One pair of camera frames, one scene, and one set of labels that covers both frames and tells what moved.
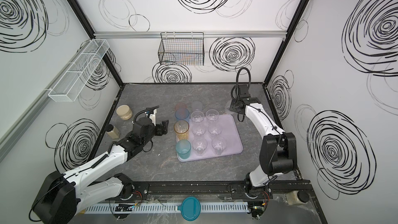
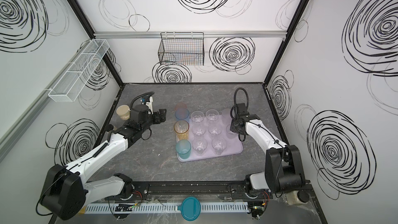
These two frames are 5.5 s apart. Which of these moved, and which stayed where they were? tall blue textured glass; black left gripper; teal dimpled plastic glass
Moved: black left gripper
Stayed: tall blue textured glass; teal dimpled plastic glass
